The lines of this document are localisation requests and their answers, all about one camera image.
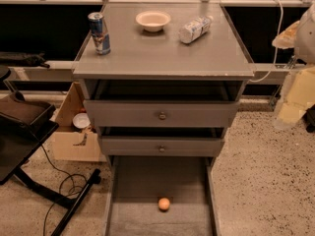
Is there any grey drawer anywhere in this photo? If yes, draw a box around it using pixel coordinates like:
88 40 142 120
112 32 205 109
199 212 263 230
104 156 221 236
100 127 225 157
85 80 238 128

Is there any blue silver drink can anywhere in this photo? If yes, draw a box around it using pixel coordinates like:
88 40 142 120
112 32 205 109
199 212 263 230
88 12 110 55

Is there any grey bottom drawer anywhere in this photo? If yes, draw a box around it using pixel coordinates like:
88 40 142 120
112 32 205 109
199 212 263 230
104 156 221 236

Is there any clear plastic water bottle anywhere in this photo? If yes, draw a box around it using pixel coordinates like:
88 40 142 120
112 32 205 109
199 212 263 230
178 16 214 44

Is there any white cup in box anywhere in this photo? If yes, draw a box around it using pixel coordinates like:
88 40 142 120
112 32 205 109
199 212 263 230
72 113 91 129

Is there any black stand with tray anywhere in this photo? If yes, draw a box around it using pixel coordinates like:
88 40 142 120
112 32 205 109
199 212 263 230
0 64 102 236

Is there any grey middle drawer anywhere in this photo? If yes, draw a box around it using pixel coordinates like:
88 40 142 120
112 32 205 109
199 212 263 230
100 127 225 157

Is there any grey drawer cabinet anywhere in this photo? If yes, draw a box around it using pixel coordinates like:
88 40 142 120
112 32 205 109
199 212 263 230
72 2 256 169

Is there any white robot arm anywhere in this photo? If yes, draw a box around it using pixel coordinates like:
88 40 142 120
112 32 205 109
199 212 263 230
272 4 315 130

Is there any small orange fruit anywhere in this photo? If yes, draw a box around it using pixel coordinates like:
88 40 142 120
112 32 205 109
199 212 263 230
157 198 170 211

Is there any white bowl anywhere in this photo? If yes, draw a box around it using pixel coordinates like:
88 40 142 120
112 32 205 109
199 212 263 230
136 11 171 32

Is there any black floor cable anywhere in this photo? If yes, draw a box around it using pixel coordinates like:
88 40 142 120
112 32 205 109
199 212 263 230
39 145 88 236

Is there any grey top drawer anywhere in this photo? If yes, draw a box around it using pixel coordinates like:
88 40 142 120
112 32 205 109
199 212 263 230
85 80 238 128

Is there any white hanging cable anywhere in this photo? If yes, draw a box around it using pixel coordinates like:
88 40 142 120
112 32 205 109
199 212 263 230
249 0 284 84

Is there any cardboard box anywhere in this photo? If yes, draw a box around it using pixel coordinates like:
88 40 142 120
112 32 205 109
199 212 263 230
51 83 105 162

